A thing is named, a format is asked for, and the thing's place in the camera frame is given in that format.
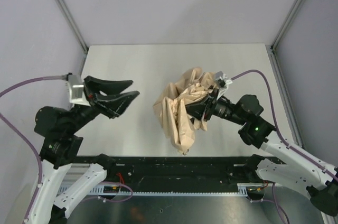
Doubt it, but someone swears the left aluminium frame post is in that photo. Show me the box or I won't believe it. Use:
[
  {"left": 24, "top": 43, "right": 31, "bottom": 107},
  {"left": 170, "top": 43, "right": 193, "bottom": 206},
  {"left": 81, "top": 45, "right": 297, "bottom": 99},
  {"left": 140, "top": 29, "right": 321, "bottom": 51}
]
[{"left": 55, "top": 0, "right": 89, "bottom": 54}]

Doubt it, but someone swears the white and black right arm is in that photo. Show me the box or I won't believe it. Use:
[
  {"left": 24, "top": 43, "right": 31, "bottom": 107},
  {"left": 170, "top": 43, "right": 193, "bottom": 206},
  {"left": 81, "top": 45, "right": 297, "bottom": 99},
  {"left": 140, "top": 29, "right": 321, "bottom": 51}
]
[{"left": 185, "top": 89, "right": 337, "bottom": 217}]

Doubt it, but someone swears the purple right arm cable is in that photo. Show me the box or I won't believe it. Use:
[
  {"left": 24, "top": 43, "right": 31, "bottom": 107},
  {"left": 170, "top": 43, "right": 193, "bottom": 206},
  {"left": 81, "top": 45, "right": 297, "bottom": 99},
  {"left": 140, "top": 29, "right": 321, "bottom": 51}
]
[{"left": 231, "top": 69, "right": 338, "bottom": 224}]

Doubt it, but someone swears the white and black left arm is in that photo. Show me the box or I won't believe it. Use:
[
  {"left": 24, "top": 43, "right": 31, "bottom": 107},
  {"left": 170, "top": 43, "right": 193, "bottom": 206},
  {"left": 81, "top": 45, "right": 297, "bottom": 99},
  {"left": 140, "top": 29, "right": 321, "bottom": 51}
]
[{"left": 23, "top": 73, "right": 139, "bottom": 223}]

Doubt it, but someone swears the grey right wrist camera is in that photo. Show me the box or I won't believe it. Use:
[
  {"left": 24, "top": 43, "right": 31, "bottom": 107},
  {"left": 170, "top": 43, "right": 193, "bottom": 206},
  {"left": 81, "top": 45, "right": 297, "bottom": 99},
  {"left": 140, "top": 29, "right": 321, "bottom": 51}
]
[{"left": 214, "top": 71, "right": 233, "bottom": 100}]

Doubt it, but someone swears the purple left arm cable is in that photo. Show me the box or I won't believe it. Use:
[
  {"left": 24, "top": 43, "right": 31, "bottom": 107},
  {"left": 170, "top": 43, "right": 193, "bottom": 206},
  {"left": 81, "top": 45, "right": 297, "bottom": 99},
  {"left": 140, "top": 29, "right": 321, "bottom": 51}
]
[{"left": 0, "top": 74, "right": 69, "bottom": 224}]

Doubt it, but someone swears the aluminium frame post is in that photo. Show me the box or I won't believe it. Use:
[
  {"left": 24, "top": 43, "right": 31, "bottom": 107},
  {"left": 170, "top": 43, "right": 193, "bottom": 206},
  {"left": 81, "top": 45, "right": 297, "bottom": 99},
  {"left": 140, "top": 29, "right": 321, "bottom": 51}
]
[
  {"left": 55, "top": 0, "right": 89, "bottom": 54},
  {"left": 270, "top": 0, "right": 306, "bottom": 50}
]

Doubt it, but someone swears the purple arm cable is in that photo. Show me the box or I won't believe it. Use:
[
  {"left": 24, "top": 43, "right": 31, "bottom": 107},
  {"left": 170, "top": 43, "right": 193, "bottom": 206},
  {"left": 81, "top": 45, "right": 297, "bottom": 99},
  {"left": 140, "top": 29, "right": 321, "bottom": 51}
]
[
  {"left": 231, "top": 69, "right": 338, "bottom": 224},
  {"left": 0, "top": 74, "right": 69, "bottom": 224}
]

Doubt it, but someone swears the right aluminium frame post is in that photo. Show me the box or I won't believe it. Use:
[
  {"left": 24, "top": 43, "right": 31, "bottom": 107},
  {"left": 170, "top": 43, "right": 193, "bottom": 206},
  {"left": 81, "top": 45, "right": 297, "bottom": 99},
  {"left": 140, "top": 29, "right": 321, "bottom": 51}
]
[{"left": 270, "top": 0, "right": 306, "bottom": 50}]

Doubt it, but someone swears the grey slotted cable duct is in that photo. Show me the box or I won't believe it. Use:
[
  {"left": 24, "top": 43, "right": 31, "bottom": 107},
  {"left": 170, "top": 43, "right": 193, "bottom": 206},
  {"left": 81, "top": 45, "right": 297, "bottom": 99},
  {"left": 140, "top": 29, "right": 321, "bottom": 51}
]
[{"left": 58, "top": 183, "right": 267, "bottom": 197}]

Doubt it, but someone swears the beige and black folding umbrella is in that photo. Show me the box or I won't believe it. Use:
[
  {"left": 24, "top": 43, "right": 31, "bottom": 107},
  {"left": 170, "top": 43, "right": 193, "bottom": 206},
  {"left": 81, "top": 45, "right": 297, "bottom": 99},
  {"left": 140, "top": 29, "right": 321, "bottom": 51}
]
[{"left": 153, "top": 67, "right": 218, "bottom": 155}]

